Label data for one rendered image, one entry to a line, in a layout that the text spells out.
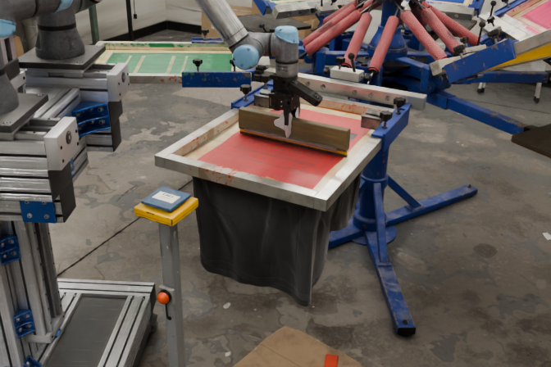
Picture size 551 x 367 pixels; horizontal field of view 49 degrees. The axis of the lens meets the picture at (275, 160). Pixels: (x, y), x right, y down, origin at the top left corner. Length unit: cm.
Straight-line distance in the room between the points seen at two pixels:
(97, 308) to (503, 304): 182
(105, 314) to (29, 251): 59
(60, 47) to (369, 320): 173
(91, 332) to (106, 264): 77
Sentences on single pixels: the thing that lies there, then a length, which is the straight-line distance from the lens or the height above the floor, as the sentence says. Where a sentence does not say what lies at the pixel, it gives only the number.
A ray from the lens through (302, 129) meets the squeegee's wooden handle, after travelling 200.
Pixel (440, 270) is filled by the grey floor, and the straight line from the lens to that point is 319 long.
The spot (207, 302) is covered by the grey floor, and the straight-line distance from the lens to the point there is 286.
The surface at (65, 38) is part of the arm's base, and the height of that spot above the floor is 132.
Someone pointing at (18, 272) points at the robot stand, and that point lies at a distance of 212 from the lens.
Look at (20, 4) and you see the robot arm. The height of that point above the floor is 156.
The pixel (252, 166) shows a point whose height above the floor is 95.
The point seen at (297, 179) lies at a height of 95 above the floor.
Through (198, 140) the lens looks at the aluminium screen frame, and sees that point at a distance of 204.
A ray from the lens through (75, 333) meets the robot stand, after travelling 248.
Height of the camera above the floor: 179
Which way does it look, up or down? 26 degrees down
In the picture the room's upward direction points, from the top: 1 degrees clockwise
